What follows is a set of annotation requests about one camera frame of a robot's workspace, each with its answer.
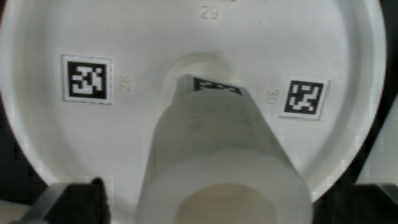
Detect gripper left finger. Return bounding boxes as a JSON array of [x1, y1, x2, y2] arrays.
[[19, 178, 111, 224]]

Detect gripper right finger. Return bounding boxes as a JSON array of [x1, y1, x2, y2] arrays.
[[312, 183, 398, 224]]

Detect white cylindrical table leg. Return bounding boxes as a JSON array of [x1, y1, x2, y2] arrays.
[[134, 75, 312, 224]]

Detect white round table top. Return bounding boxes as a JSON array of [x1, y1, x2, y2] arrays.
[[0, 0, 385, 224]]

